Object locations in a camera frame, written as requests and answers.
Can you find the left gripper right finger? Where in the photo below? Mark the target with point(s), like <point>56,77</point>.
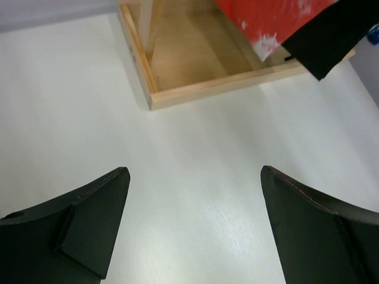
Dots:
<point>319,238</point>

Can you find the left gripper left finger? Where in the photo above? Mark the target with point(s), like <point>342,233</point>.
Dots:
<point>68,239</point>

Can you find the black trousers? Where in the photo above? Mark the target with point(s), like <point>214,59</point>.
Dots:
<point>324,41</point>

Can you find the blue patterned trousers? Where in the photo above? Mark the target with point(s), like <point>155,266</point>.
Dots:
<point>373,35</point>

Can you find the red white trousers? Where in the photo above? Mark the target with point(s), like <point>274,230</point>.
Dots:
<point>268,23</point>

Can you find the wooden clothes rack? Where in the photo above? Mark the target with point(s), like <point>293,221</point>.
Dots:
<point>189,50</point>

